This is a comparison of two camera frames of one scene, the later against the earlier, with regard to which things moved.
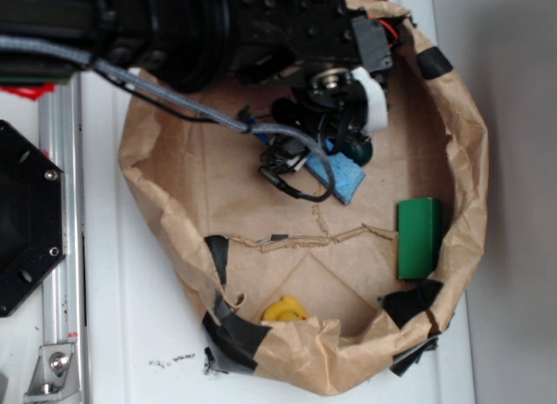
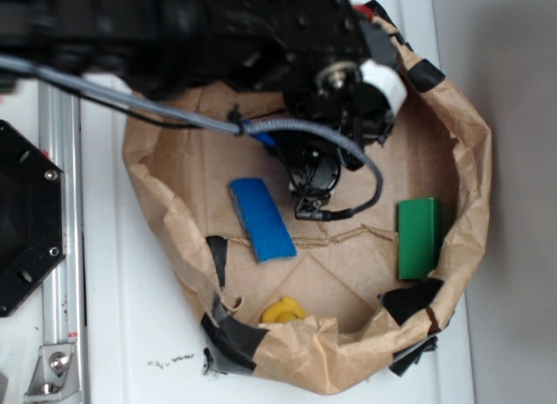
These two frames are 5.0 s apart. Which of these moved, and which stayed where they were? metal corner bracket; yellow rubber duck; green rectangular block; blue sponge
Moved: blue sponge
Stayed: metal corner bracket; yellow rubber duck; green rectangular block
